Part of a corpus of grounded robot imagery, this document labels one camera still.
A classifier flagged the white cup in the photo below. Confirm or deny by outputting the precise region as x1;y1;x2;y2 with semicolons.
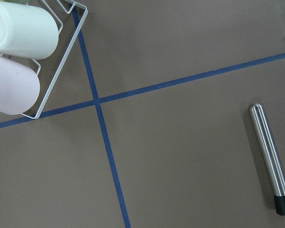
0;1;59;59

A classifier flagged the steel muddler black tip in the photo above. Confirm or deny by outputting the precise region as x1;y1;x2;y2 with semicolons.
249;103;285;216

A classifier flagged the white wire cup rack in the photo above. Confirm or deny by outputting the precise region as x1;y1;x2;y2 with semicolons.
0;0;89;119

